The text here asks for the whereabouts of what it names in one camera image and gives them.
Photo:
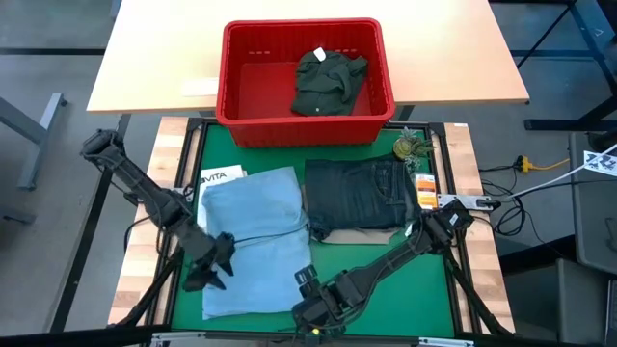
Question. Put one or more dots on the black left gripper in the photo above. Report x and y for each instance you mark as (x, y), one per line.
(212, 253)

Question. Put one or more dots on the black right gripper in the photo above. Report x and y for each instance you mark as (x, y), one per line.
(320, 308)

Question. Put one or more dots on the light blue garment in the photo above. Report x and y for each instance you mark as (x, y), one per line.
(260, 270)

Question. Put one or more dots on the khaki shorts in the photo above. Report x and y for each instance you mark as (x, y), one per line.
(361, 236)

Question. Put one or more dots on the dark blue jeans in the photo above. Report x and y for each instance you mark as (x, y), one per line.
(356, 193)

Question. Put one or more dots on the dark green garment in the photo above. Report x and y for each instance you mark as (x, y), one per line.
(328, 82)

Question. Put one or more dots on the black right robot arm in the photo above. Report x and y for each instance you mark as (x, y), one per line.
(400, 260)

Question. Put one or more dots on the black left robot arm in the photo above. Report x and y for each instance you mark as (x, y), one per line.
(144, 193)

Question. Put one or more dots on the red plastic laundry bin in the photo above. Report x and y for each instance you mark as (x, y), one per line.
(260, 87)

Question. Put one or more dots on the green table mat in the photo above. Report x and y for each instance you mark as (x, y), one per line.
(385, 289)

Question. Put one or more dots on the white tote bag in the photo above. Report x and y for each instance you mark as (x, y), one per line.
(219, 176)

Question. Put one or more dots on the clear box orange label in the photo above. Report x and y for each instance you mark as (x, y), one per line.
(426, 190)

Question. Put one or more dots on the artificial succulent plant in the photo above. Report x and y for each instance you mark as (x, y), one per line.
(407, 147)

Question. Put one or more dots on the pale paper label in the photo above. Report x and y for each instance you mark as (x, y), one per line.
(197, 87)

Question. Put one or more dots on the grey metal table leg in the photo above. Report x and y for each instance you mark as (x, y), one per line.
(34, 130)

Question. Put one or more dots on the light wooden table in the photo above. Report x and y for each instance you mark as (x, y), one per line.
(434, 58)

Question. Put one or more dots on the grey cabinet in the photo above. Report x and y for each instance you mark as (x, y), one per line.
(593, 217)

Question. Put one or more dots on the black metal table base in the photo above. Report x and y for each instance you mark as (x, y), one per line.
(569, 124)

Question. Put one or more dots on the white printed tag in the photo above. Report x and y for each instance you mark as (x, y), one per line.
(600, 163)

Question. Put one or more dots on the silver bracket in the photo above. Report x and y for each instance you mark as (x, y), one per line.
(178, 336)
(448, 342)

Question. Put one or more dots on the black aluminium frame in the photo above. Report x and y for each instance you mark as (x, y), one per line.
(414, 125)

